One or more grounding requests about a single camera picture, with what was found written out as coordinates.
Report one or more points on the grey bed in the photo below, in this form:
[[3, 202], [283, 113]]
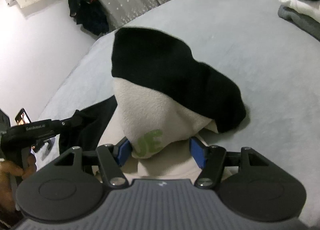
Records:
[[275, 95]]

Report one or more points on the folded white garment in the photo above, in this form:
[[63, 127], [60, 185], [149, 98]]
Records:
[[300, 6]]

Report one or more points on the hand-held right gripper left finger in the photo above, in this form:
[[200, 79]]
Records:
[[123, 151]]

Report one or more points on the hanging dark jacket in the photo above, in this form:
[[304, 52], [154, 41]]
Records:
[[87, 10]]

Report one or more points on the person's left hand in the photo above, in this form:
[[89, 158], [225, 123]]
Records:
[[8, 182]]

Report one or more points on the round grey phone stand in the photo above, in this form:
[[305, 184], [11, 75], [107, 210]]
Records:
[[47, 148]]

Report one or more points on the cream and black sweatshirt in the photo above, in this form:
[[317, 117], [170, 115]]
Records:
[[162, 70]]

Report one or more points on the folded grey garment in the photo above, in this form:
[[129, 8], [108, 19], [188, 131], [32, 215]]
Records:
[[300, 21]]

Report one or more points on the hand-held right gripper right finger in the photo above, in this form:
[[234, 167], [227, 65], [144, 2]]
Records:
[[198, 152]]

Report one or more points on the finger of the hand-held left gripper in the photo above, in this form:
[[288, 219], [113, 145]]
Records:
[[71, 122]]

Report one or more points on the smartphone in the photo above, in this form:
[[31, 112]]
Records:
[[23, 117]]

